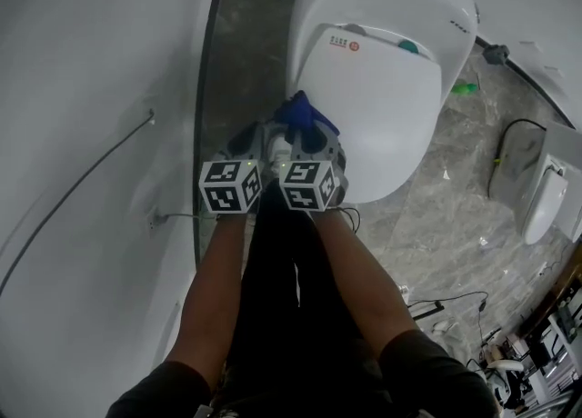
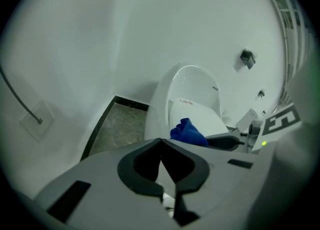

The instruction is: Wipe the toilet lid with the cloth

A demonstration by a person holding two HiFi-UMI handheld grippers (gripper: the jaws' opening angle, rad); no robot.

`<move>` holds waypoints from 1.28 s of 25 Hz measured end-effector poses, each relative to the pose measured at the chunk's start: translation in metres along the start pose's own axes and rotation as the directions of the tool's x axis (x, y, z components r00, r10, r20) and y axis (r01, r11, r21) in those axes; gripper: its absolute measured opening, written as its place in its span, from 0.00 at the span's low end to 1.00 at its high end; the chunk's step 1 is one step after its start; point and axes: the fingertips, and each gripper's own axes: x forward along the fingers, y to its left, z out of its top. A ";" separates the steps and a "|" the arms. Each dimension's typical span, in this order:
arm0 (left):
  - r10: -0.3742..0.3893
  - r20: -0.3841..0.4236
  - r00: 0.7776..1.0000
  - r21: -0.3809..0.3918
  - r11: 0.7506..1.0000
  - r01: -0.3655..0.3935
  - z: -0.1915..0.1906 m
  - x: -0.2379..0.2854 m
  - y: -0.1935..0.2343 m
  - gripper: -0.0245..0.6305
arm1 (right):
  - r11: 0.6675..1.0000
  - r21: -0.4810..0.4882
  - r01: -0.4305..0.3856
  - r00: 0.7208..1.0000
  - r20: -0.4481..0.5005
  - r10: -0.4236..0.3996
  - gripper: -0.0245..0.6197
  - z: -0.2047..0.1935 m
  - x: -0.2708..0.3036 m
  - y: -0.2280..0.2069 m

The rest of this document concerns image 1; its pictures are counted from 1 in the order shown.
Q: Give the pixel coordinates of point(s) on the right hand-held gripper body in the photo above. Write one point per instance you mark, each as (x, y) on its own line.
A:
(309, 189)

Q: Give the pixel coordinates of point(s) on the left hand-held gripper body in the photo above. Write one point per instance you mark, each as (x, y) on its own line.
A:
(223, 189)

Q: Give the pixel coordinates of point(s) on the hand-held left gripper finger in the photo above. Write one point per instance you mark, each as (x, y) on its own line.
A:
(231, 148)
(263, 146)

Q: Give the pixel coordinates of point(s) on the blue cloth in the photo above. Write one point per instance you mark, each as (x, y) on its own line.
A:
(300, 112)

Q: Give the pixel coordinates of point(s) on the white toilet lid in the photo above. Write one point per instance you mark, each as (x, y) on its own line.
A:
(377, 112)

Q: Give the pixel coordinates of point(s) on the person's right forearm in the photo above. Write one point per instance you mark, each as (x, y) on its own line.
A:
(359, 280)

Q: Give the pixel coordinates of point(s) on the person's left forearm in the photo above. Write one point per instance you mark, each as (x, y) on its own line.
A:
(213, 293)

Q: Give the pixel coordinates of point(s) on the green plastic bottle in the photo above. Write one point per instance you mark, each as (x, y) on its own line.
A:
(464, 88)

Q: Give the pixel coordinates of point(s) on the person's black trousers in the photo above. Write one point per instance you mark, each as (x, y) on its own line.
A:
(282, 339)

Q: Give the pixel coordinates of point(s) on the black metal stand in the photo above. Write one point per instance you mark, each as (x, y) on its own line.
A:
(427, 309)

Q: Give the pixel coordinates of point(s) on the grey angle valve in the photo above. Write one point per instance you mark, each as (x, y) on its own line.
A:
(496, 53)

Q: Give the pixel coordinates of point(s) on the person's black top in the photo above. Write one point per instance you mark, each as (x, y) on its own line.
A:
(432, 375)

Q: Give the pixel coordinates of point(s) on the white wall socket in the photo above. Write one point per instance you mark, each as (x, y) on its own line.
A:
(154, 221)

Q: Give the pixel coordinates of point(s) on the white wall switch plate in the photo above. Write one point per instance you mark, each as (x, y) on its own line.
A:
(529, 42)
(552, 69)

